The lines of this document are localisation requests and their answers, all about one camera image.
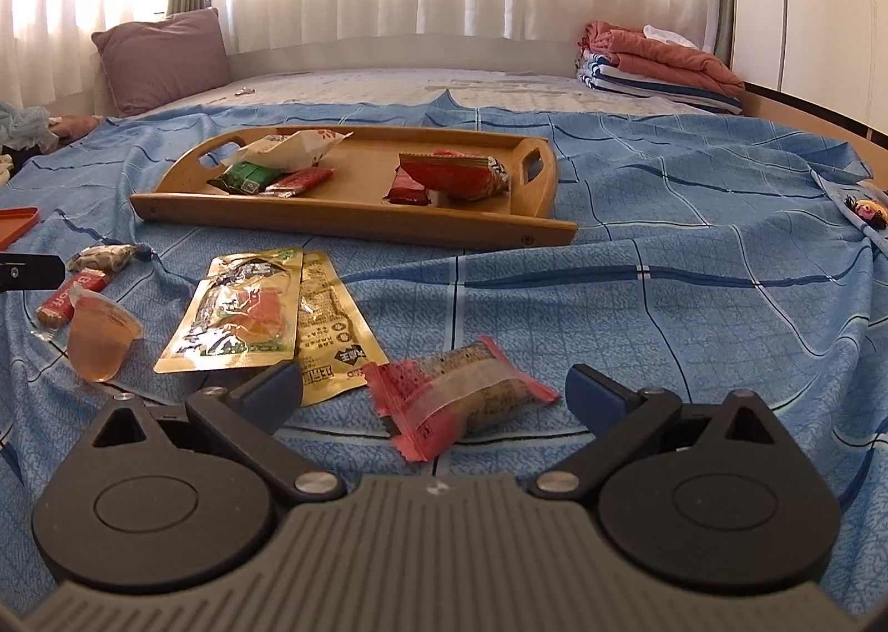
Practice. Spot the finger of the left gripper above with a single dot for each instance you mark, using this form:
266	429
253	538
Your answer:
27	272

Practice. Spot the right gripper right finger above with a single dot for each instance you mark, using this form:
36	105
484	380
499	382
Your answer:
623	424

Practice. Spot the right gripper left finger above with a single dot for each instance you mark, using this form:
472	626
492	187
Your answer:
239	425

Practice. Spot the red Biscoff biscuit packet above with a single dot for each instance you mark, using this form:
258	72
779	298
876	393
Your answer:
58	309

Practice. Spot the white egg cake packet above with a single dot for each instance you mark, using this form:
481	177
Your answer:
289	153

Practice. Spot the orange plastic lid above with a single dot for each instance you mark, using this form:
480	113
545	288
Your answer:
15	223

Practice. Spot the beige snack bar packet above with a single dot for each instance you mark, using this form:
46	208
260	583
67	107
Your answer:
107	258

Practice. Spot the orange jelly cup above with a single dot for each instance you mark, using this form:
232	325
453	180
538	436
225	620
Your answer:
100	335

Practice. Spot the gold jelly snack pouch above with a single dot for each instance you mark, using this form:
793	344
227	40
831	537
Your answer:
243	315

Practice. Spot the yellow snack pouch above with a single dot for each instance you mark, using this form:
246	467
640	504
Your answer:
333	341

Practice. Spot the teal crumpled cloth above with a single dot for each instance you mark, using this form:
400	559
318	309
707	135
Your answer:
23	128

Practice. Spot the pink wrapped cake packet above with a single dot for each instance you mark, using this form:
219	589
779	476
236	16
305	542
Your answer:
428	403

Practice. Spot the pink wafer snack packet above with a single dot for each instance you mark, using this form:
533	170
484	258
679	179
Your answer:
298	182

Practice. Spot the green snack packet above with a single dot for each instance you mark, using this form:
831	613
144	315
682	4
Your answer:
245	178

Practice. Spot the purple pillow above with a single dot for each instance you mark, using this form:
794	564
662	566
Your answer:
150	64

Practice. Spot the wooden serving tray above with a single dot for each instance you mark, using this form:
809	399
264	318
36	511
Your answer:
352	203

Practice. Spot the dark red snack packet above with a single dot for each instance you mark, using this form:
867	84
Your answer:
404	190

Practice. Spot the red nut snack bag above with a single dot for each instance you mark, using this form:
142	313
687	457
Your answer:
462	177

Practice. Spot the small colourful toy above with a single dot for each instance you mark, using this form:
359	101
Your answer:
869	211

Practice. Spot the white quilted mattress pad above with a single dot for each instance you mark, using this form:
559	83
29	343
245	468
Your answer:
469	88

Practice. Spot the folded blue striped blanket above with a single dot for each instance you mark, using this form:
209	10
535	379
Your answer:
596	72

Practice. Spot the folded salmon blanket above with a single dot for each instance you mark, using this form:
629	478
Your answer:
632	52

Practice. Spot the white folded cloth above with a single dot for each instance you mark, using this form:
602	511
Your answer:
669	37

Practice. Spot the wooden bed frame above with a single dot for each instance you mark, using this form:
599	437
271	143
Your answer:
784	109

